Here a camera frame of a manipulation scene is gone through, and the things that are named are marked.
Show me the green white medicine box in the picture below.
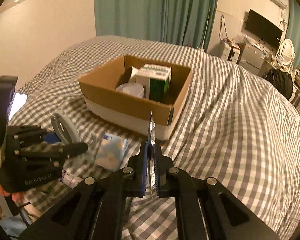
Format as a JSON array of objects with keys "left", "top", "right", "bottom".
[{"left": 135, "top": 63, "right": 172, "bottom": 103}]

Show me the black backpack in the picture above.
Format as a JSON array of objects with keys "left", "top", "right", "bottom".
[{"left": 265, "top": 68, "right": 293, "bottom": 100}]

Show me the clear cotton swab jar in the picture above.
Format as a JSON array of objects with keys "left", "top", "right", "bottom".
[{"left": 116, "top": 82, "right": 145, "bottom": 98}]

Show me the silver mini fridge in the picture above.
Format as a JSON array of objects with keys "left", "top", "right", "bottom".
[{"left": 238, "top": 42, "right": 266, "bottom": 75}]

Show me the blue tissue packet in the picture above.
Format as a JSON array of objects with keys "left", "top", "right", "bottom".
[{"left": 95, "top": 133, "right": 128, "bottom": 172}]

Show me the grey checkered bed cover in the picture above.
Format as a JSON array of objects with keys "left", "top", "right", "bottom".
[{"left": 10, "top": 36, "right": 300, "bottom": 239}]

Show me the black wall television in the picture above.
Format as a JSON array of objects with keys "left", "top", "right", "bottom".
[{"left": 245, "top": 9, "right": 282, "bottom": 49}]

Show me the person's left hand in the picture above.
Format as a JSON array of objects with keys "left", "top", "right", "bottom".
[{"left": 0, "top": 185, "right": 27, "bottom": 203}]

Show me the white tape roll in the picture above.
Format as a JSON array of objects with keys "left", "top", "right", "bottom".
[{"left": 50, "top": 110, "right": 81, "bottom": 145}]

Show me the smartphone with lit screen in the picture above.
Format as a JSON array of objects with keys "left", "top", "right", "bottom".
[{"left": 8, "top": 93, "right": 27, "bottom": 121}]

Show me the green curtain by wardrobe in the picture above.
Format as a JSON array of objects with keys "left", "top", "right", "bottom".
[{"left": 286, "top": 0, "right": 300, "bottom": 68}]

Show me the brown cardboard box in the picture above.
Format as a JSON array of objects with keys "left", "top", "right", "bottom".
[{"left": 78, "top": 55, "right": 192, "bottom": 141}]

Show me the large green curtain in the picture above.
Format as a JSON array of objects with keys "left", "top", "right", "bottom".
[{"left": 94, "top": 0, "right": 218, "bottom": 50}]

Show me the white suitcase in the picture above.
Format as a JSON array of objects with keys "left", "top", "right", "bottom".
[{"left": 218, "top": 42, "right": 241, "bottom": 63}]

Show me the silver blister pill pack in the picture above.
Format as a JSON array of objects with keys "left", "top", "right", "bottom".
[{"left": 147, "top": 112, "right": 155, "bottom": 194}]

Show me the white oval vanity mirror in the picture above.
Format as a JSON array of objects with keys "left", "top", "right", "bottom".
[{"left": 276, "top": 38, "right": 295, "bottom": 67}]

